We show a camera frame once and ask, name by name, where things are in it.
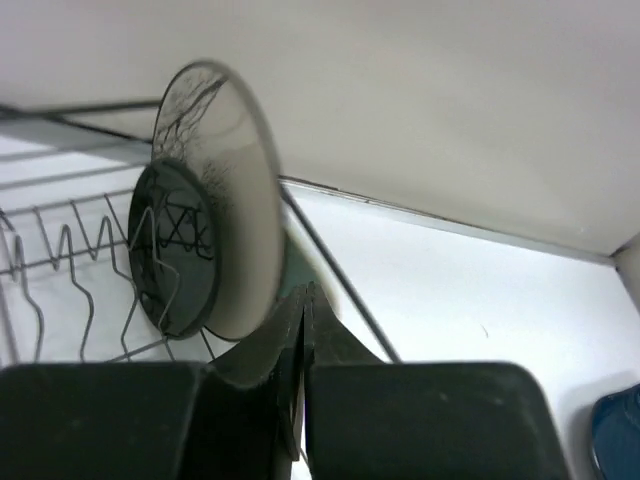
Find black round bowl plate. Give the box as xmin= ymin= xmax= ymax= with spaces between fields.
xmin=127 ymin=159 xmax=222 ymax=339

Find grey wire dish rack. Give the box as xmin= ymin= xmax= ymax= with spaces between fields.
xmin=0 ymin=97 xmax=401 ymax=366

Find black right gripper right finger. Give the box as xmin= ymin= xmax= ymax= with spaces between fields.
xmin=304 ymin=281 xmax=383 ymax=479

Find dark blue leaf-shaped plate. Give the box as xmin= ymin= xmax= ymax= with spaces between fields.
xmin=590 ymin=385 xmax=640 ymax=480

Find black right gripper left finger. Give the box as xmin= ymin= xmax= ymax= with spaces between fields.
xmin=204 ymin=285 xmax=306 ymax=479

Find cream round plate tree drawing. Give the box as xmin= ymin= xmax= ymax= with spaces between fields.
xmin=152 ymin=60 xmax=286 ymax=341

